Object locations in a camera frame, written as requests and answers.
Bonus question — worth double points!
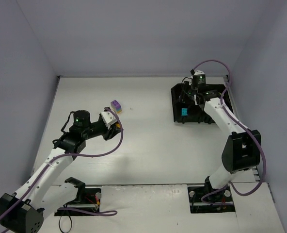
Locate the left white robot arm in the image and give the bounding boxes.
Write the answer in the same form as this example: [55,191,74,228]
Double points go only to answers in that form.
[0,107,124,233]

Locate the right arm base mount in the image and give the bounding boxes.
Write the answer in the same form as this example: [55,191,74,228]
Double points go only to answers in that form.
[188,186,236,214]

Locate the teal oval face lego block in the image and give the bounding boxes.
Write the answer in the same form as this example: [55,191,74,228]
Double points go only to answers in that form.
[181,108,188,117]

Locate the black compartment sorting tray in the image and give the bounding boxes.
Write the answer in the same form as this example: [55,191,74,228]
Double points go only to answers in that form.
[171,83,214,124]

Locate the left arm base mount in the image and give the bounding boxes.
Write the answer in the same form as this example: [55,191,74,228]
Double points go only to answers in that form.
[63,177,101,213]

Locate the purple blue orange lego stack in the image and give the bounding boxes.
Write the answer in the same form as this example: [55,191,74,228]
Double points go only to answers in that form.
[111,100,122,114]

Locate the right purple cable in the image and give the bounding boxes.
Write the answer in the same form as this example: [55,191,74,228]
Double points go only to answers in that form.
[193,59,267,204]

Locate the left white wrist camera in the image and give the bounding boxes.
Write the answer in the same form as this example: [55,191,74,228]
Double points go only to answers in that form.
[100,111,118,130]

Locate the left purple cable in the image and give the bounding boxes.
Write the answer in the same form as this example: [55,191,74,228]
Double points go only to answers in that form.
[0,107,124,230]

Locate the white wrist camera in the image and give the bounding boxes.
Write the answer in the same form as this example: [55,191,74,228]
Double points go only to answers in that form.
[100,111,118,130]
[190,69,205,76]

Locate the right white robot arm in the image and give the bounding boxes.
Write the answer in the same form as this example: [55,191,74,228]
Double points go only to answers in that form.
[183,70,261,191]

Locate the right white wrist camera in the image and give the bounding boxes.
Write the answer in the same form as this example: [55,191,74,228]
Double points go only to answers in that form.
[190,69,205,76]

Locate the purple cable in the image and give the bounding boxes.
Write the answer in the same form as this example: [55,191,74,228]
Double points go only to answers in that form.
[193,59,267,204]
[0,107,124,230]

